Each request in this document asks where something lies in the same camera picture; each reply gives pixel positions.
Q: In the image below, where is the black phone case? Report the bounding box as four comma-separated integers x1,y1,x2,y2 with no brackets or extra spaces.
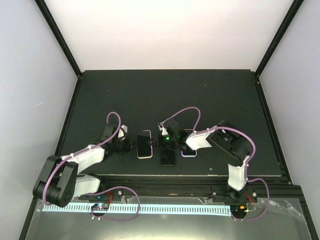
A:
160,149,176,166

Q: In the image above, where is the beige phone case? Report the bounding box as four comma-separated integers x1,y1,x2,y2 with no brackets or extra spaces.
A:
136,129,154,160

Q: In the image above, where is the lavender phone case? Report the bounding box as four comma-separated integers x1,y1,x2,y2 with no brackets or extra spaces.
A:
181,149,198,158

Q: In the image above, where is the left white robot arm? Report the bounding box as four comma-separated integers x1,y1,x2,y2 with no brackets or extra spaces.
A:
32,124,132,208

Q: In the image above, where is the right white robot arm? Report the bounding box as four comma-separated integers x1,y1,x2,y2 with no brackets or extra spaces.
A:
146,119,256,202

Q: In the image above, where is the left circuit board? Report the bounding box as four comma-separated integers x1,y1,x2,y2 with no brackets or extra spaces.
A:
91,203,109,211

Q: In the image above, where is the circuit board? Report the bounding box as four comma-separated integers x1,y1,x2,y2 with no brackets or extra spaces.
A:
91,203,109,211
232,205,257,213

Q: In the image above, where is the right circuit board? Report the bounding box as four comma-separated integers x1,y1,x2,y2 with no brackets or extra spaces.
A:
232,205,257,213

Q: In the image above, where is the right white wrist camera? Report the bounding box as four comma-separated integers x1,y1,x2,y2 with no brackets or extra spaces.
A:
157,121,168,136

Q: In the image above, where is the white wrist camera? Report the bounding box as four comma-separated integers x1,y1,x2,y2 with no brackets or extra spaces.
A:
157,121,168,136
117,124,128,140

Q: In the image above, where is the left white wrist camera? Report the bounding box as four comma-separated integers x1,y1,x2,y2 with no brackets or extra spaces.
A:
117,124,128,140

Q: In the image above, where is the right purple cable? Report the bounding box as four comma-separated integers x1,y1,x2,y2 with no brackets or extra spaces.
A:
161,106,270,223

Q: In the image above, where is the light blue cable duct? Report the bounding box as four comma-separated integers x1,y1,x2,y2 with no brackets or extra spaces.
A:
42,202,232,217

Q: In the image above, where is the black front rail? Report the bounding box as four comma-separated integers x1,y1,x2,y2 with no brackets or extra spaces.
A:
32,174,305,198

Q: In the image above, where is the left black frame post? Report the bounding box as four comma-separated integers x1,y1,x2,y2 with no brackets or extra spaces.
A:
34,0,82,78

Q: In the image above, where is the black frame post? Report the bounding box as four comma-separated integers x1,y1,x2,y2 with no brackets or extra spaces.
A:
255,0,304,77
34,0,82,78

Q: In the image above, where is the right black frame post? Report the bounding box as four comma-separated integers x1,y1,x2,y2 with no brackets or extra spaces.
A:
255,0,304,77

